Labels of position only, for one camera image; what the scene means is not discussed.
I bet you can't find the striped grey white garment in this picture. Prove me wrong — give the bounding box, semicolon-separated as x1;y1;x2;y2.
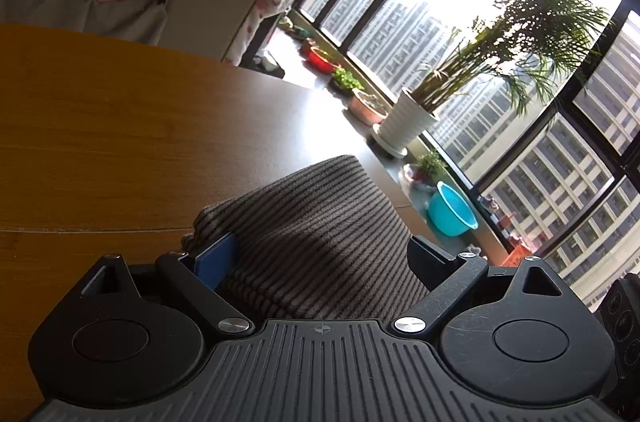
182;156;427;324

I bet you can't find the turquoise plastic basin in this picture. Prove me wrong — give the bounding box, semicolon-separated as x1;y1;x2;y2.
426;182;480;237

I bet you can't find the brown rectangular planter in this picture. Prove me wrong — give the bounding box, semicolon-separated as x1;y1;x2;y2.
348;89;387;127

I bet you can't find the black white floor appliance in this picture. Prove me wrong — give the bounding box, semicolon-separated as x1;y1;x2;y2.
253;54;285;79

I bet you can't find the small green leafy plant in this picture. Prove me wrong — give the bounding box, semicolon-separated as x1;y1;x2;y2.
330;66;364;95

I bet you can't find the red plant basin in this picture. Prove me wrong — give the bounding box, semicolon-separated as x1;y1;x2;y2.
307;46;341;75

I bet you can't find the beige chair back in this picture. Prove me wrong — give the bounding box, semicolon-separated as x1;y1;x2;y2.
157;0;257;60

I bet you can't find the green palm plant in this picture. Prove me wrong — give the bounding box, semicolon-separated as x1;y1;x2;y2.
410;0;611;116

